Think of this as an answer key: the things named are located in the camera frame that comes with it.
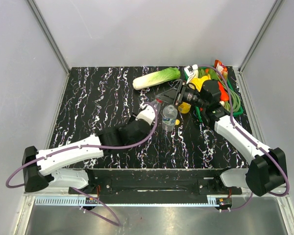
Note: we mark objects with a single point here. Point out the toy orange carrot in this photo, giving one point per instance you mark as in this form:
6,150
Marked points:
224,95

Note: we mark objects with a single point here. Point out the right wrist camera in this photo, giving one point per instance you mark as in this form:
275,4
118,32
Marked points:
191,72

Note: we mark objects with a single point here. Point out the clear blue-cap water bottle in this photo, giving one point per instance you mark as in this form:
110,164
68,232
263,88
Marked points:
169,115

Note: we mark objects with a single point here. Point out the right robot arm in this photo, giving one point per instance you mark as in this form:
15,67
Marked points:
267,166

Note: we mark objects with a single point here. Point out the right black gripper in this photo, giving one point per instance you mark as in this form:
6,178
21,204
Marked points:
173,95

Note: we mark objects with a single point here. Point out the toy green beans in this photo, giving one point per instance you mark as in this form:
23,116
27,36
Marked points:
236,102

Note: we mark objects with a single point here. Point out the red snack packet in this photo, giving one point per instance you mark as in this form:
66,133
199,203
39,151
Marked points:
221,68

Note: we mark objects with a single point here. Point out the toy napa cabbage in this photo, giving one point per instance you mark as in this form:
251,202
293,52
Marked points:
156,78

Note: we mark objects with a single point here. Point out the yellow juice bottle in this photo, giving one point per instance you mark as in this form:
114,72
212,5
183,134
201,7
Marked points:
184,108

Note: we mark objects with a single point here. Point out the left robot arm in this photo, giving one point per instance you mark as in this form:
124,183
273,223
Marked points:
47,168

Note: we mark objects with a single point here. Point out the red-label soda bottle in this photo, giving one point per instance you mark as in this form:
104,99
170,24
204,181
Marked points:
156,104

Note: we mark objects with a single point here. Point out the green plastic basket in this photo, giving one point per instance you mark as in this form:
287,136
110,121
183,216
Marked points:
197,75

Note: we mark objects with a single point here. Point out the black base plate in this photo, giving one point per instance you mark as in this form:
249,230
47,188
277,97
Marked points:
156,186

